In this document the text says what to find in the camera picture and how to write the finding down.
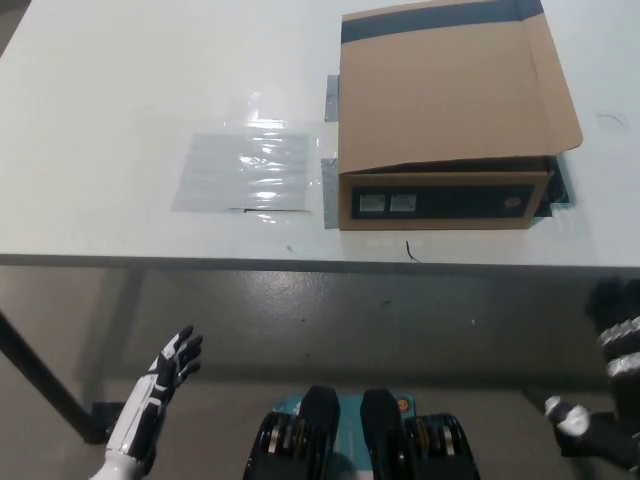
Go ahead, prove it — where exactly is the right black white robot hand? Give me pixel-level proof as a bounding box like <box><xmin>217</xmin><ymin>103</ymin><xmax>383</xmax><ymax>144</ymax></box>
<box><xmin>543</xmin><ymin>277</ymin><xmax>640</xmax><ymax>471</ymax></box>

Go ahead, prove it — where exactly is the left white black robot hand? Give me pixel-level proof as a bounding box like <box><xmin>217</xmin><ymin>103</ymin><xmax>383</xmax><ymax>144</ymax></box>
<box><xmin>103</xmin><ymin>324</ymin><xmax>204</xmax><ymax>464</ymax></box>

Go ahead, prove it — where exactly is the brown cardboard storage box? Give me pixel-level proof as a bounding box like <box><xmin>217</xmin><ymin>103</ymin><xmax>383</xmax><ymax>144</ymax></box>
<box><xmin>337</xmin><ymin>0</ymin><xmax>585</xmax><ymax>232</ymax></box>

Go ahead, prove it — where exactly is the black tape patch under box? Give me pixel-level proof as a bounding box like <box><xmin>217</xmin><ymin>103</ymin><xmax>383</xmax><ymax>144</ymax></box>
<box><xmin>531</xmin><ymin>155</ymin><xmax>574</xmax><ymax>218</ymax></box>

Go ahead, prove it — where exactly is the black table leg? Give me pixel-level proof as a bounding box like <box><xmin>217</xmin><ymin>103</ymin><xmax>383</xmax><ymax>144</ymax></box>
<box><xmin>0</xmin><ymin>308</ymin><xmax>109</xmax><ymax>445</ymax></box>

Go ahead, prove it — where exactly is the long grey tape strip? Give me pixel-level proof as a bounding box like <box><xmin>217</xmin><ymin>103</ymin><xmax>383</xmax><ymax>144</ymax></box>
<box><xmin>319</xmin><ymin>156</ymin><xmax>343</xmax><ymax>231</ymax></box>

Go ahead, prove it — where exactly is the clear plastic film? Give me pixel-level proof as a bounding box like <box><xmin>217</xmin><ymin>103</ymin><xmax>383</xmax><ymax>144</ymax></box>
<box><xmin>172</xmin><ymin>94</ymin><xmax>326</xmax><ymax>224</ymax></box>

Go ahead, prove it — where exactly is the short grey tape strip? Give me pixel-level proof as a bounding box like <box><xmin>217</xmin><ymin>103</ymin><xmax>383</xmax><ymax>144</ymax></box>
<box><xmin>324</xmin><ymin>74</ymin><xmax>343</xmax><ymax>123</ymax></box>

